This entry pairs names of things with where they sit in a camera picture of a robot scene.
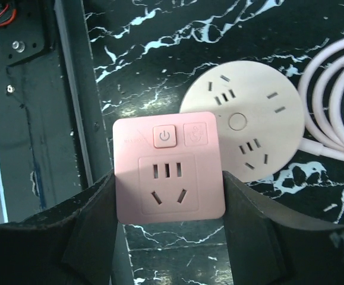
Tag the pink cube socket front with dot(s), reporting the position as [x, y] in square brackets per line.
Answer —
[167, 168]

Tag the round pink power strip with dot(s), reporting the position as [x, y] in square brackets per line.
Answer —
[259, 114]

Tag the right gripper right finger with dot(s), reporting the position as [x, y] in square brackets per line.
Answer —
[269, 243]

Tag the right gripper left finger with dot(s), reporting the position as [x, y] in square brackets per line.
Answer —
[70, 243]

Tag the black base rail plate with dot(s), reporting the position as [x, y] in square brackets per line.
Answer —
[52, 135]

